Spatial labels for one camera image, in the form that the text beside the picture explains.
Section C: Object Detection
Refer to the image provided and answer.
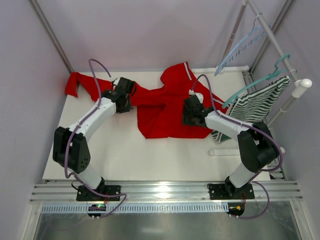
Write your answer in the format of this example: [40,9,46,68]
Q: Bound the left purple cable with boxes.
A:
[64,58,128,219]

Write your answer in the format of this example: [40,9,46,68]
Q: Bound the aluminium mounting rail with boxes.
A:
[29,180,303,204]

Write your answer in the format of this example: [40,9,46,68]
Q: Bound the white clothes rack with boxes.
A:
[191,0,314,157]

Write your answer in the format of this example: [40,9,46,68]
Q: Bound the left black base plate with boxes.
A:
[76,185,121,202]

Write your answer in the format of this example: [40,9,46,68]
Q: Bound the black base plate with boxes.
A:
[76,185,121,202]
[207,183,255,200]

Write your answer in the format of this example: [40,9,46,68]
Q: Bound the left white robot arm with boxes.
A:
[52,77,136,201]

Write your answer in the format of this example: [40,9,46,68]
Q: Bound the green white striped garment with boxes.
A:
[211,75,291,145]

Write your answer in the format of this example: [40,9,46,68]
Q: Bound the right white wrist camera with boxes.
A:
[188,89,204,104]

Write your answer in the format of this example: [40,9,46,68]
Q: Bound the purple cable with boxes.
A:
[64,58,128,219]
[189,74,285,220]

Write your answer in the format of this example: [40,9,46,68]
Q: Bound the light blue hanger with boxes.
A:
[214,12,266,76]

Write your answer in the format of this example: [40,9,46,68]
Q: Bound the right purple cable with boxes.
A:
[189,74,285,220]

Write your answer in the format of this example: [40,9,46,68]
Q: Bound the teal hanger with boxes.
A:
[221,52,292,110]

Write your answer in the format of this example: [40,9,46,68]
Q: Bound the red trousers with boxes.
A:
[65,62,226,140]

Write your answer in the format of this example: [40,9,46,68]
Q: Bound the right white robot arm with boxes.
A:
[182,95,282,200]

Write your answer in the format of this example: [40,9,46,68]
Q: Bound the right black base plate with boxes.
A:
[207,183,255,200]

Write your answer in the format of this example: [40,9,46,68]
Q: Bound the slotted cable duct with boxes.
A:
[40,202,229,214]

